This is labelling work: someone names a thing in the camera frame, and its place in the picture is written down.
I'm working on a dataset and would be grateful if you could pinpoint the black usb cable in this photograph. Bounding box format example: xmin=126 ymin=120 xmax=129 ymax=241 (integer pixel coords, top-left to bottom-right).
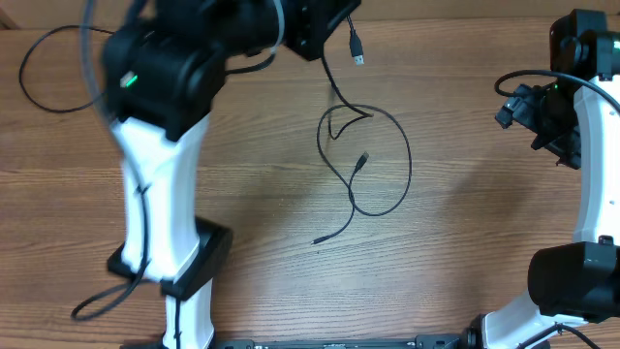
xmin=309 ymin=104 xmax=414 ymax=246
xmin=17 ymin=23 xmax=117 ymax=114
xmin=319 ymin=14 xmax=375 ymax=142

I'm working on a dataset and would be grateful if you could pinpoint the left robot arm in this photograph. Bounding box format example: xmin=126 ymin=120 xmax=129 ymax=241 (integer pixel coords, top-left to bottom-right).
xmin=79 ymin=0 xmax=357 ymax=348

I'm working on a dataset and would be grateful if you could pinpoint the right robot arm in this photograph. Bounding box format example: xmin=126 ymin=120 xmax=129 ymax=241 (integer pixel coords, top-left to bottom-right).
xmin=449 ymin=9 xmax=619 ymax=348

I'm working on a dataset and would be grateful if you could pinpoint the cardboard backdrop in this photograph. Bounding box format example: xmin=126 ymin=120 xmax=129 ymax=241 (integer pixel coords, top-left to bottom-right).
xmin=1 ymin=0 xmax=619 ymax=29

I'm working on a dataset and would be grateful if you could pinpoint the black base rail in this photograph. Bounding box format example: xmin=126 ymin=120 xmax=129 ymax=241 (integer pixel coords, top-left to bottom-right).
xmin=120 ymin=333 xmax=485 ymax=349

